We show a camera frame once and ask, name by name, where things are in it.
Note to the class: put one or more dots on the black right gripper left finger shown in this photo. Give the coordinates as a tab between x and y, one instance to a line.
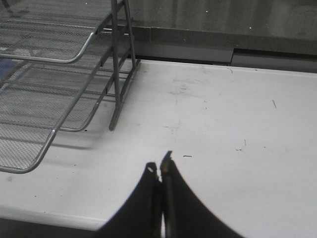
140	215

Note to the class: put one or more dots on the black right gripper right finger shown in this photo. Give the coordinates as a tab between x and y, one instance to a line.
185	216

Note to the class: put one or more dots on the silver metal rack frame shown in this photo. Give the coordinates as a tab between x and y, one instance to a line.
122	58

